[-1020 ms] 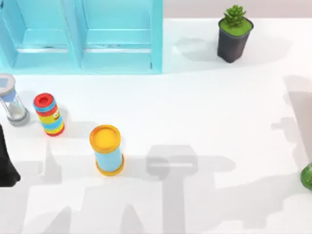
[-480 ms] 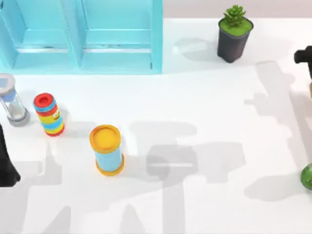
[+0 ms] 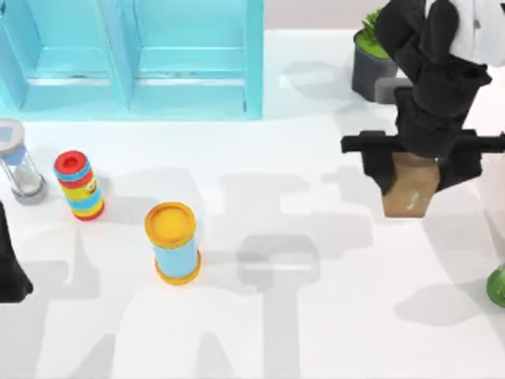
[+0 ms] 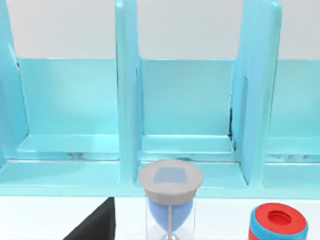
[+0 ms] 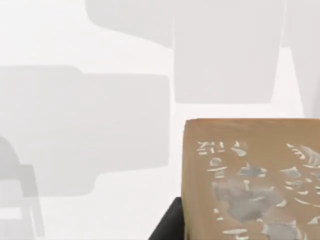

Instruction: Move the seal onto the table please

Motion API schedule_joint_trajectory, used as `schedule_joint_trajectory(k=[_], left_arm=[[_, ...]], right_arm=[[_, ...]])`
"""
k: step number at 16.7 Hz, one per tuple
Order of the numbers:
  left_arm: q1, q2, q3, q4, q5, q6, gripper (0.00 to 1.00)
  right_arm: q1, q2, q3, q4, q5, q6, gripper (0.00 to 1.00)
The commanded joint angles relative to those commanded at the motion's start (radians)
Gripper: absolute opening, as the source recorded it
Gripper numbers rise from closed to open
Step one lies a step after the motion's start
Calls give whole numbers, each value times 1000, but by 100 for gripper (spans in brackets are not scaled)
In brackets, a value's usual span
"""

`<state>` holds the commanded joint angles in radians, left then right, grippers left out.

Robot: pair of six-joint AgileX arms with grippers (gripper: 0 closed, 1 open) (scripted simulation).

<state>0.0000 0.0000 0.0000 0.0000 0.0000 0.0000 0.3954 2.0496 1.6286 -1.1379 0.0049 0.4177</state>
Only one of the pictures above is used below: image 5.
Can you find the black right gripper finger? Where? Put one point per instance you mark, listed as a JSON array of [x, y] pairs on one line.
[[171, 222]]

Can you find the brown book with white lettering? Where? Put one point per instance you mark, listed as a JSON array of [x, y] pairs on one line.
[[250, 180]]

